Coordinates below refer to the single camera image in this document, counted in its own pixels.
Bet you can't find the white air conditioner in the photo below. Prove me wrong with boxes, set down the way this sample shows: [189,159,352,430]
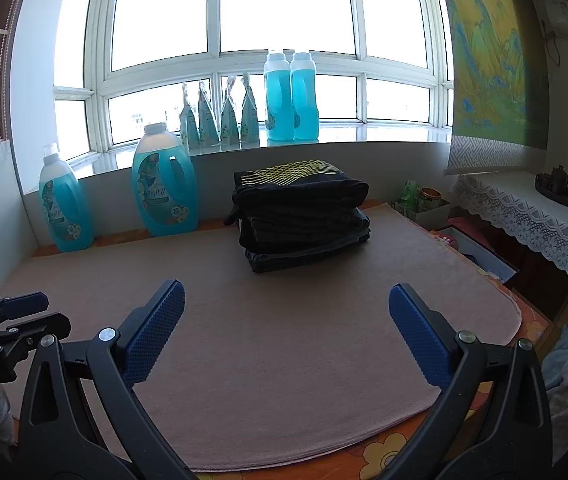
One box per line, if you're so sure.
[543,0,568,37]

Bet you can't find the black pants with yellow stripes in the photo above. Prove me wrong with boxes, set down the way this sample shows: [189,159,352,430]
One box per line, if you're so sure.
[224,158,370,227]

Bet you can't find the white cardboard box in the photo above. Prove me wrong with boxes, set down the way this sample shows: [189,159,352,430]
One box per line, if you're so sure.
[390,199,453,232]

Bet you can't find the lace-covered side table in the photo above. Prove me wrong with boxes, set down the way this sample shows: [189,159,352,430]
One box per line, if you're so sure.
[450,170,568,315]

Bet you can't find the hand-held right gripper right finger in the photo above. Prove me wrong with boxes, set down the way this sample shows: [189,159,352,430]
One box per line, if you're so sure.
[379,282,553,480]

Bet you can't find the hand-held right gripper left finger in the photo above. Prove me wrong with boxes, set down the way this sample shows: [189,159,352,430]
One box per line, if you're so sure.
[18,280,199,480]

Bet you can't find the pink and navy box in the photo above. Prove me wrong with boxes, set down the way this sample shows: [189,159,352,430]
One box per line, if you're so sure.
[430,224,520,287]

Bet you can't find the folded dark pants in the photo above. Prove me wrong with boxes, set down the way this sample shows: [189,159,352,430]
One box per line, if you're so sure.
[245,247,361,275]

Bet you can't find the pink mat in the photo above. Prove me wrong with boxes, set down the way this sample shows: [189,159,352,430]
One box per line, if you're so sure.
[0,200,523,474]

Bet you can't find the gold tin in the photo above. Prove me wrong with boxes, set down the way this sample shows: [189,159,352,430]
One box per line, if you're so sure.
[418,187,443,212]

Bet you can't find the light blue cloth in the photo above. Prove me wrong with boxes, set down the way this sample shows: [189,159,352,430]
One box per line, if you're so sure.
[541,323,568,387]

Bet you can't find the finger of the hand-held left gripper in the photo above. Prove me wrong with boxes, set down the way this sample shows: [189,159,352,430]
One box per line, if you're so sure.
[0,311,72,357]
[0,291,50,329]

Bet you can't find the black teapot set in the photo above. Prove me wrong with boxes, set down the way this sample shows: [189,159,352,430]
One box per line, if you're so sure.
[535,163,568,207]

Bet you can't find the white window frame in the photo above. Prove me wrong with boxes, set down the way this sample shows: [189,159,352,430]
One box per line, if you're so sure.
[54,0,457,167]

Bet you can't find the large blue detergent bottle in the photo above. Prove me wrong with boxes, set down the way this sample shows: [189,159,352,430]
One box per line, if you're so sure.
[131,122,199,237]
[38,143,95,253]

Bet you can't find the landscape wall poster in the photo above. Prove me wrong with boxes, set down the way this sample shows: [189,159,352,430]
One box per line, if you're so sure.
[435,0,551,177]

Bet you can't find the folded blue jeans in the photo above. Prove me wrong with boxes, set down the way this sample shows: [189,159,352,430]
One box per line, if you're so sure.
[244,232,371,267]

